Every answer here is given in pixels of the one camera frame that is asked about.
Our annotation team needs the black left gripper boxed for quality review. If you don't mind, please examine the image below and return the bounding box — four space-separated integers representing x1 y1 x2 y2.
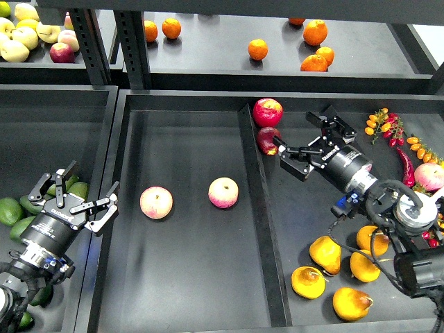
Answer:
20 160 120 257

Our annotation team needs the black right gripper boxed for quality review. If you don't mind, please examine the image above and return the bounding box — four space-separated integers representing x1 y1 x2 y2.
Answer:
273 112 377 193

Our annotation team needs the dark green avocado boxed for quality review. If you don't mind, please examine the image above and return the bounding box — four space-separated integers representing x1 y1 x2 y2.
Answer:
29 285 53 307

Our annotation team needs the yellow pear under arm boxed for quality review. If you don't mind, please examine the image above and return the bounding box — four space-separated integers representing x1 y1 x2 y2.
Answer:
350 250 381 283

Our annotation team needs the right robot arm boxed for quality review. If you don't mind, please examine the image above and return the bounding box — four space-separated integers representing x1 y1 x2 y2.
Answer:
273 112 443 332

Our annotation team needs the green avocado right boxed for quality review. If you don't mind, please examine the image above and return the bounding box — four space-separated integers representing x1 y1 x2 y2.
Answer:
69 181 89 200

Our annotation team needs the green avocado top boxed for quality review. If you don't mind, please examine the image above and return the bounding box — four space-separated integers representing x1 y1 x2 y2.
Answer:
46 175 79 196

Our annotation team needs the green avocado middle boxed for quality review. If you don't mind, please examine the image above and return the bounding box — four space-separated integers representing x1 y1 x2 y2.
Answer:
19 196 43 215

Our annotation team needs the green avocado far left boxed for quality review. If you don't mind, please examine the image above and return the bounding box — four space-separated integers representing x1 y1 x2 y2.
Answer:
0 197 26 227

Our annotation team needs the green avocado lower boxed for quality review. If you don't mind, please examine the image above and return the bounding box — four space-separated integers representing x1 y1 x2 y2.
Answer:
10 216 35 243

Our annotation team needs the yellow pear with stem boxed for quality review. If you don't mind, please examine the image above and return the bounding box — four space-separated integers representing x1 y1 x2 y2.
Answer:
356 225 390 256

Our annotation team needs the green avocado bottom left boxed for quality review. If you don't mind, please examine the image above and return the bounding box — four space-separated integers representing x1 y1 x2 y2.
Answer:
18 311 34 331

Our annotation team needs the yellow pear bottom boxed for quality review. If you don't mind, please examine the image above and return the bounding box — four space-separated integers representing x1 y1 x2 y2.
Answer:
332 287 373 321

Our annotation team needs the dark red apple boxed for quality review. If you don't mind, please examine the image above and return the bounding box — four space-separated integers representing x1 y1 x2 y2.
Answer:
256 126 282 155

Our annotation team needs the bright red apple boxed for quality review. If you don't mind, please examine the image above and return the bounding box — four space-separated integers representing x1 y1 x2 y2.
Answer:
253 98 284 128

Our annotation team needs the cherry tomato bunch upper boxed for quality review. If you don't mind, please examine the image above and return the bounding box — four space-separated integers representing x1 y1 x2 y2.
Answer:
364 108 404 147

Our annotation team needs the cherry tomato bunch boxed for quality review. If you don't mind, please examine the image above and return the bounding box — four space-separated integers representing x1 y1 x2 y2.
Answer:
364 108 404 147
411 183 444 249

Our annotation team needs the pink apple left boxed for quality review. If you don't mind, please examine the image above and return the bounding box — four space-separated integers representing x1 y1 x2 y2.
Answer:
139 186 173 220

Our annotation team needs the pink apple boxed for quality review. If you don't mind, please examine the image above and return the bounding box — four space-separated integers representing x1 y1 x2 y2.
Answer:
208 177 239 209
139 186 173 220

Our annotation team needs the black left bin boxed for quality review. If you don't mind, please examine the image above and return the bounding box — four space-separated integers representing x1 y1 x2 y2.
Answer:
1 85 118 332

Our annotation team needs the black bin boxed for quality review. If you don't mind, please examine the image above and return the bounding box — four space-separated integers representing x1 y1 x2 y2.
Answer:
75 91 436 332
1 85 118 332

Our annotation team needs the orange lower right front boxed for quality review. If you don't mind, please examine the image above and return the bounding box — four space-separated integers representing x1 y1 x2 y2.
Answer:
300 54 328 72

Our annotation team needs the orange lower right back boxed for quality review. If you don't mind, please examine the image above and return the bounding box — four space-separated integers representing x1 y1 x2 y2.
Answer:
316 46 335 67

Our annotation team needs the red chili pepper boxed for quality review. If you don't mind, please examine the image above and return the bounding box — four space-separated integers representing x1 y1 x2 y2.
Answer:
396 147 416 188

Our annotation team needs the orange tomato bunch middle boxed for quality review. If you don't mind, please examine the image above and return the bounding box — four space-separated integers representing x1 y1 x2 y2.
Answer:
407 136 443 167

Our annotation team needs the large orange right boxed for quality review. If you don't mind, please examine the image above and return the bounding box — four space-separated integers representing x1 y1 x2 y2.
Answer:
303 19 328 46

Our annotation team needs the pink apple centre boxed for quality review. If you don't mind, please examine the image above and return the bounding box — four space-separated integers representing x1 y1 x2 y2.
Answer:
208 177 239 209

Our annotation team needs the orange centre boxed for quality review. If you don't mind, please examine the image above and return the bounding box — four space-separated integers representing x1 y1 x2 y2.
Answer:
248 39 268 61

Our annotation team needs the pink apple right bin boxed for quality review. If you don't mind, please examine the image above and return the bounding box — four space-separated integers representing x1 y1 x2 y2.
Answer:
414 163 443 191

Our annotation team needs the orange top edge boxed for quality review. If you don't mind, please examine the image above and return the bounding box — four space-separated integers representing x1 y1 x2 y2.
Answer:
288 18 305 26

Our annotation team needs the white label card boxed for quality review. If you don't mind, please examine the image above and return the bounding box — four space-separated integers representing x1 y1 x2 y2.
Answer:
430 187 444 203

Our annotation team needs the black centre bin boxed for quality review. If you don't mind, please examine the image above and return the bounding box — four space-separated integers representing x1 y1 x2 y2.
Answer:
75 91 436 332

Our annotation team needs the red apple on shelf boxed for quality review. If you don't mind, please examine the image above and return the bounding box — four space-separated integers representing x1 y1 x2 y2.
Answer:
49 42 76 63

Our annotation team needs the cherry tomato bunch lower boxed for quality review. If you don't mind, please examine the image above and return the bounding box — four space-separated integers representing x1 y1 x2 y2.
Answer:
411 183 444 249

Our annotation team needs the black upper shelf tray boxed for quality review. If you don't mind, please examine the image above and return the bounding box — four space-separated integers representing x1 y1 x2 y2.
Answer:
142 12 443 94

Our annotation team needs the pale yellow apple front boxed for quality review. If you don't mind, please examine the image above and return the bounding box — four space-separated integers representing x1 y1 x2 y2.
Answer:
1 40 30 62

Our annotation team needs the black shelf upright left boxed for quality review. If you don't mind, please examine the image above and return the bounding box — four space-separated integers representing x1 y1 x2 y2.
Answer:
68 8 112 85

